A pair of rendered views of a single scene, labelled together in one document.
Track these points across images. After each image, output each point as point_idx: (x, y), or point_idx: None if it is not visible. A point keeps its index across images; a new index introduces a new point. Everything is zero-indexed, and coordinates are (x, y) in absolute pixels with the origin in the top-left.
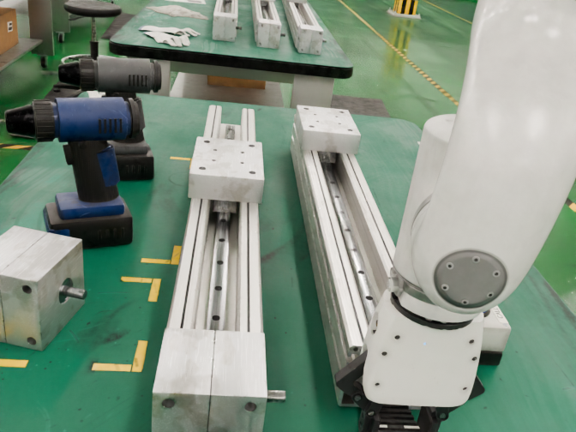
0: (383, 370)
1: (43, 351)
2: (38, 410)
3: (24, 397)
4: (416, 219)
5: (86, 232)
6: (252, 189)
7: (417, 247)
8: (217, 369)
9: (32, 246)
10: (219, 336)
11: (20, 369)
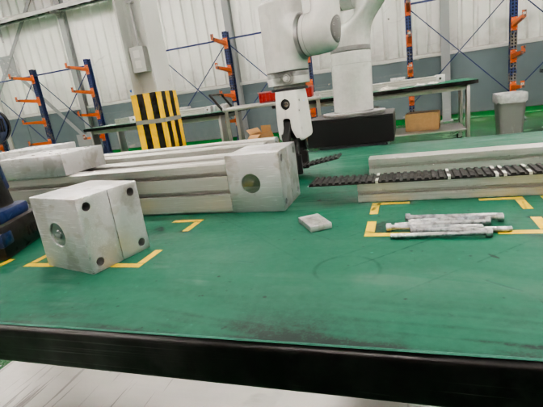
0: (300, 119)
1: (150, 246)
2: (214, 240)
3: (196, 245)
4: (299, 28)
5: (20, 230)
6: (98, 154)
7: (320, 24)
8: (267, 147)
9: (77, 188)
10: (242, 149)
11: (164, 250)
